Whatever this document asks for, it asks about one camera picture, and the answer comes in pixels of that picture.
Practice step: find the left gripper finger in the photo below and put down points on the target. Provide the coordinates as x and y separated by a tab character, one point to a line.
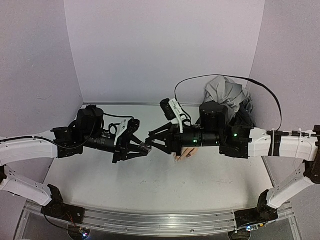
132	127
130	151

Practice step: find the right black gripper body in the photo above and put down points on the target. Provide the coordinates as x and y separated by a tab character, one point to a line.
175	139

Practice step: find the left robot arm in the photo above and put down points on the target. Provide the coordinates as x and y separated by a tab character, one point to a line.
28	148

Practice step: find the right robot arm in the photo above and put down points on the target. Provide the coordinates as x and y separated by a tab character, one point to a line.
288	144

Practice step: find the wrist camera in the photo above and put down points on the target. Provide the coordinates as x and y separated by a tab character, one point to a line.
117	129
174	113

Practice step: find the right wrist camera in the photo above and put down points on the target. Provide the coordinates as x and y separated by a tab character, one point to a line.
174	113

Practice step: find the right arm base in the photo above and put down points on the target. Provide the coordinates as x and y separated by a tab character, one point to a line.
260	214

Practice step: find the aluminium front rail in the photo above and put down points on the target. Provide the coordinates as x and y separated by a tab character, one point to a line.
159	224

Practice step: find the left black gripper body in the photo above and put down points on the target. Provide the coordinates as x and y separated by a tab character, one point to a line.
95	143

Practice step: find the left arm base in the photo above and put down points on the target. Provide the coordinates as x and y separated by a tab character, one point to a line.
58	209

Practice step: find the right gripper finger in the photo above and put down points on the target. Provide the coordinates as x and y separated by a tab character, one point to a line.
166	146
164	133

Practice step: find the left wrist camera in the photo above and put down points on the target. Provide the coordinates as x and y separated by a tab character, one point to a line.
117	129

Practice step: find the nail polish bottle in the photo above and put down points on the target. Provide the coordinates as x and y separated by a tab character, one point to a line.
145	147

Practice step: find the dark sleeve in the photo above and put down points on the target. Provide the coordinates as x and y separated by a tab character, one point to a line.
243	117

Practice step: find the grey crumpled cloth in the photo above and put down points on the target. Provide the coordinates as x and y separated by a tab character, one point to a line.
228	93

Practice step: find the mannequin hand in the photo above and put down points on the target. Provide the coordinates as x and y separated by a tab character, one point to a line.
187	152

